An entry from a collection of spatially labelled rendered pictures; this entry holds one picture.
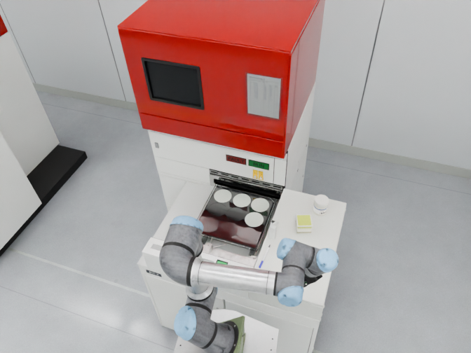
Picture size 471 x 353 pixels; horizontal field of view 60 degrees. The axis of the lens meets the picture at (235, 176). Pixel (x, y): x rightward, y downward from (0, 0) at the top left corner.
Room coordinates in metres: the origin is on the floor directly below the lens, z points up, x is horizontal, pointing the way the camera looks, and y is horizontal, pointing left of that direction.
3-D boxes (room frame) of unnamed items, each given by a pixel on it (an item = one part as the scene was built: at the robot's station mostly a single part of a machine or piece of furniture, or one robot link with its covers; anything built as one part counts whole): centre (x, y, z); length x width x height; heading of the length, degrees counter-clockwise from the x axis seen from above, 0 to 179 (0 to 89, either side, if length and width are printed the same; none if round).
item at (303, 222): (1.24, -0.33, 1.00); 0.07 x 0.07 x 0.07; 88
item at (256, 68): (1.97, -0.01, 1.52); 0.81 x 0.75 x 0.59; 68
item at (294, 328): (1.28, -0.02, 0.41); 0.97 x 0.64 x 0.82; 68
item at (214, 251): (1.15, 0.09, 0.87); 0.36 x 0.08 x 0.03; 68
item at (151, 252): (1.09, 0.21, 0.89); 0.55 x 0.09 x 0.14; 68
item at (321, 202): (1.35, -0.43, 1.01); 0.07 x 0.07 x 0.10
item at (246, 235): (1.41, 0.01, 0.90); 0.34 x 0.34 x 0.01; 68
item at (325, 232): (1.17, -0.31, 0.89); 0.62 x 0.35 x 0.14; 158
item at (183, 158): (1.69, 0.11, 1.02); 0.82 x 0.03 x 0.40; 68
